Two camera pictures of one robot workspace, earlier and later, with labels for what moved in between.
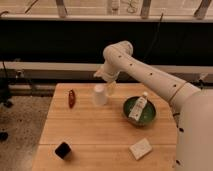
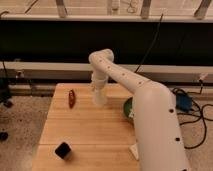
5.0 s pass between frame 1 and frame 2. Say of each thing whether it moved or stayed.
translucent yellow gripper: moved
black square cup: stayed
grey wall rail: stayed
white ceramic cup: stayed
